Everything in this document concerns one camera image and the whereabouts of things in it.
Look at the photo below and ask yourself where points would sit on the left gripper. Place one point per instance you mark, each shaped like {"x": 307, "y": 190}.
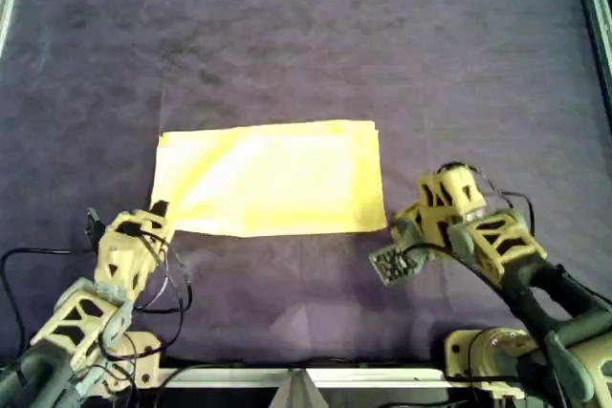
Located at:
{"x": 107, "y": 245}

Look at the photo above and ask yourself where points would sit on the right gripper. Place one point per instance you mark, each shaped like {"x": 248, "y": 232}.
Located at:
{"x": 454, "y": 188}

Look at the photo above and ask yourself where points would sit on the yellow cloth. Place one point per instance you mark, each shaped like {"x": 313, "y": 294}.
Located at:
{"x": 268, "y": 178}

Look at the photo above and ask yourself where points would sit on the cream right robot arm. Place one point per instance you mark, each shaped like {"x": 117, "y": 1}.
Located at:
{"x": 569, "y": 293}

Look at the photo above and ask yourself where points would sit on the cream left robot arm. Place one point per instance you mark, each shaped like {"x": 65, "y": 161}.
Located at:
{"x": 33, "y": 374}

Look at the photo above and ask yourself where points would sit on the purple table cover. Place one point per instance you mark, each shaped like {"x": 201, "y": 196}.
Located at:
{"x": 306, "y": 45}

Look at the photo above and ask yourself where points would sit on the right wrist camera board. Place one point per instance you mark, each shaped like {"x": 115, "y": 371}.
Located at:
{"x": 394, "y": 267}

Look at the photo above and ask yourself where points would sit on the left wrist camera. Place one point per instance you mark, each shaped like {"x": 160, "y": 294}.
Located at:
{"x": 93, "y": 224}

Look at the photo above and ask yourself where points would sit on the aluminium frame rail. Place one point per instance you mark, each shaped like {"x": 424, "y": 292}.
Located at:
{"x": 595, "y": 21}
{"x": 9, "y": 6}
{"x": 382, "y": 377}

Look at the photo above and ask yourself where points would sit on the grey camera stand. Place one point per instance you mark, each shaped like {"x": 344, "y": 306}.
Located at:
{"x": 299, "y": 393}

